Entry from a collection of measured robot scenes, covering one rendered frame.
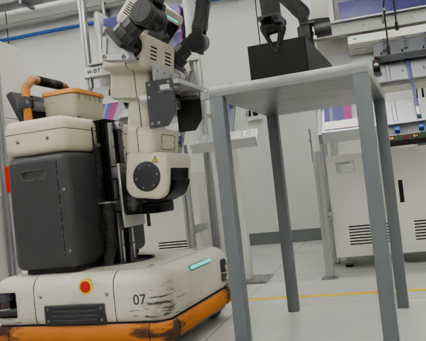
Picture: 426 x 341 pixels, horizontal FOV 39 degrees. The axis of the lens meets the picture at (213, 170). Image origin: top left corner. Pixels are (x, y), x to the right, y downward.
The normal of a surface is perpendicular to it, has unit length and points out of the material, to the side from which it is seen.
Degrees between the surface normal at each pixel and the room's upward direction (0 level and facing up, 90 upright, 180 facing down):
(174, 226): 90
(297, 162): 90
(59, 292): 90
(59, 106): 92
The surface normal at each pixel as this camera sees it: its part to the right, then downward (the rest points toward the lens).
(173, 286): 0.94, -0.11
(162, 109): -0.33, 0.00
